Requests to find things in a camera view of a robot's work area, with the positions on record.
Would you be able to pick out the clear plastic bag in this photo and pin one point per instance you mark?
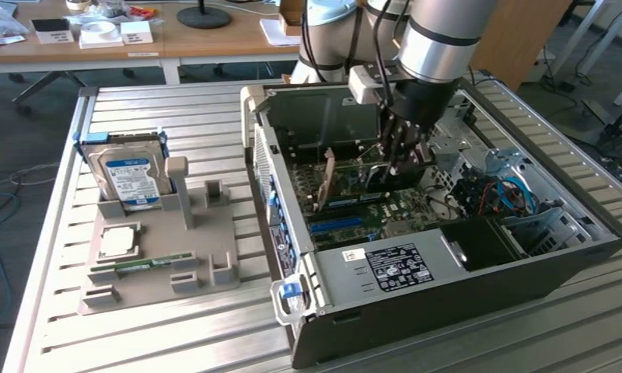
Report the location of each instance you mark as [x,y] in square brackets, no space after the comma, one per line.
[0,19]

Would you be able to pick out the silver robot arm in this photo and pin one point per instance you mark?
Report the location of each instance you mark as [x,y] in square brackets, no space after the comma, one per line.
[441,46]

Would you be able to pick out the black installed RAM stick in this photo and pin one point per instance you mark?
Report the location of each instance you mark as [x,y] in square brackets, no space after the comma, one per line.
[358,200]

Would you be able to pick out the metal socket cover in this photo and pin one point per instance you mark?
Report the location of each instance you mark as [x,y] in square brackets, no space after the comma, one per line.
[367,152]

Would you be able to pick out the white cube box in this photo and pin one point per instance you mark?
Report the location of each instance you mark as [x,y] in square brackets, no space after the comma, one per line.
[136,33]

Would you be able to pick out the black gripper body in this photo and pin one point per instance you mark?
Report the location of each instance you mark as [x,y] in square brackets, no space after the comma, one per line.
[425,101]

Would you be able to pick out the green motherboard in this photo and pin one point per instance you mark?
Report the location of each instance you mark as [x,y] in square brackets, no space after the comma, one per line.
[405,210]

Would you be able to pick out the white tape roll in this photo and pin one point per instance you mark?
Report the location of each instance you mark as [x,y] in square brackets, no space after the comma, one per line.
[99,29]

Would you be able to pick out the silver CPU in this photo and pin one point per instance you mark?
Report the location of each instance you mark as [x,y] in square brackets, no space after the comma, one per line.
[116,242]

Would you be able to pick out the hard disk in blue caddy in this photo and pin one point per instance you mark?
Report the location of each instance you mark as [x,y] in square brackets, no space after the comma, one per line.
[129,175]

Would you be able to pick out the black and white box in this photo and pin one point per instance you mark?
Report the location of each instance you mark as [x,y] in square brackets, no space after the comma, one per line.
[52,31]

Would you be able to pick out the grey power supply unit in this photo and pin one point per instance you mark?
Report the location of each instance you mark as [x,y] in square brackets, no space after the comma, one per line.
[342,279]

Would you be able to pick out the green RAM stick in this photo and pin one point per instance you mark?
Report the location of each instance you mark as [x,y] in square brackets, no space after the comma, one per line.
[135,264]

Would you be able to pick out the beige tape roll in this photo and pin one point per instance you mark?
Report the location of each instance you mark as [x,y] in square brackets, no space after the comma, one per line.
[77,4]

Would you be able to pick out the silver perforated drive cage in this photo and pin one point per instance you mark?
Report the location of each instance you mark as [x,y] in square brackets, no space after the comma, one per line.
[461,155]

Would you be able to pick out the blue case latch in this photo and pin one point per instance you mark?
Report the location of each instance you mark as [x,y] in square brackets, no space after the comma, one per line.
[288,291]

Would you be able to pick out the white paper slip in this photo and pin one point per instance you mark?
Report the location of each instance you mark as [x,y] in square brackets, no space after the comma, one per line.
[5,40]

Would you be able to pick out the flat white box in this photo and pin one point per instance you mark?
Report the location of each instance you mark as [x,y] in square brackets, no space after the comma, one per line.
[100,43]

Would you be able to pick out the white desk label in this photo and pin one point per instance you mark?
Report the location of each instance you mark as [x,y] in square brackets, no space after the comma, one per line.
[143,54]

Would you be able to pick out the black round lamp base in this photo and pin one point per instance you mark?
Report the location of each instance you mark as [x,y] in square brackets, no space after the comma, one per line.
[204,17]

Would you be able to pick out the open black PC case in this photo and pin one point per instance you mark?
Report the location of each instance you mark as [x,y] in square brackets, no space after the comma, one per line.
[446,311]

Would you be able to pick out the graphics card with black cooler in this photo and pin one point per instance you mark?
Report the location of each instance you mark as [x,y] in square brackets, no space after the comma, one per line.
[350,182]

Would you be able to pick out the grey printed parts rack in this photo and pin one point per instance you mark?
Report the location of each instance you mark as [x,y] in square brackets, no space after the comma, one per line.
[150,233]

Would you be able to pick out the red small parts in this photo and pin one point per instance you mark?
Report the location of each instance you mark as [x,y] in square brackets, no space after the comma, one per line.
[144,12]

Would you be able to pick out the brown cardboard box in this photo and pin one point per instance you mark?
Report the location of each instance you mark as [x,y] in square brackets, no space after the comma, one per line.
[288,19]

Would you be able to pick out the white paper stack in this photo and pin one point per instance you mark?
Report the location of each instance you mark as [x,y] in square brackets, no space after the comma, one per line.
[279,37]

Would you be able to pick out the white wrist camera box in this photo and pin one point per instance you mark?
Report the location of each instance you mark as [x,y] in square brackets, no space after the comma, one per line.
[365,85]

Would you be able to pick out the silver disk bay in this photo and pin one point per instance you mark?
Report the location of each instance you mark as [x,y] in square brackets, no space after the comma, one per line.
[544,233]

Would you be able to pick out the wooden desk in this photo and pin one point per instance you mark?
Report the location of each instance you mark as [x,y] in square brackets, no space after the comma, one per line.
[212,42]

